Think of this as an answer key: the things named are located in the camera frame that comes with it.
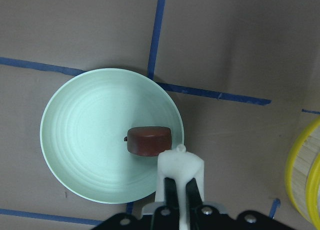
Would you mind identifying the yellow bamboo steamer layer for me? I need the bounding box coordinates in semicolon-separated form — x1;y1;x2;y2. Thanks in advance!
305;154;320;229
285;118;320;218

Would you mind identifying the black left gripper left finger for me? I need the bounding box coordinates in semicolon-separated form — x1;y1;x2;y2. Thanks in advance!
150;177;180;230

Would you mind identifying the white steamed bun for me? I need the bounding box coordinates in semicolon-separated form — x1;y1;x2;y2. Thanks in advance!
155;144;205;229

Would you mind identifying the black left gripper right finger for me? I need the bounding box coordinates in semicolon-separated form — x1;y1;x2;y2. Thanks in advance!
185;178;213;229

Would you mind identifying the light green round plate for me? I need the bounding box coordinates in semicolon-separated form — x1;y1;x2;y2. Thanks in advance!
40;68;185;204

